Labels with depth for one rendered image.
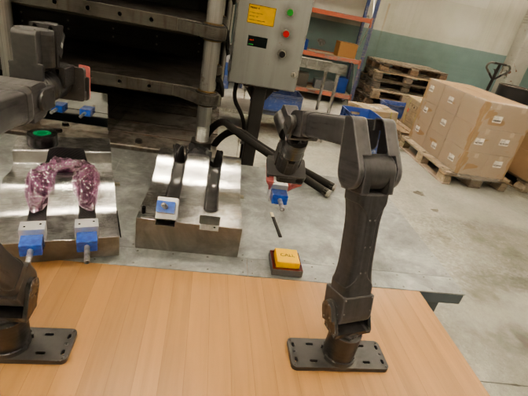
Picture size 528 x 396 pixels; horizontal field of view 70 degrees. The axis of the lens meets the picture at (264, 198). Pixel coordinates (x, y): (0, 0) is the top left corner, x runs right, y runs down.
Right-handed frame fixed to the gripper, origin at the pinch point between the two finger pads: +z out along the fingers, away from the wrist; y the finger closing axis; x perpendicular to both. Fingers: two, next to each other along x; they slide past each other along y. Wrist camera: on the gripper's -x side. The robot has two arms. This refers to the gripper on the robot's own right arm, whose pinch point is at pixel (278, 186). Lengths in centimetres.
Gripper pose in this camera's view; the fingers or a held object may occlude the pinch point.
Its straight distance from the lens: 106.4
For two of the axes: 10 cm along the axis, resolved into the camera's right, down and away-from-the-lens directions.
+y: -9.8, -1.1, -1.5
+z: -1.9, 5.6, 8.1
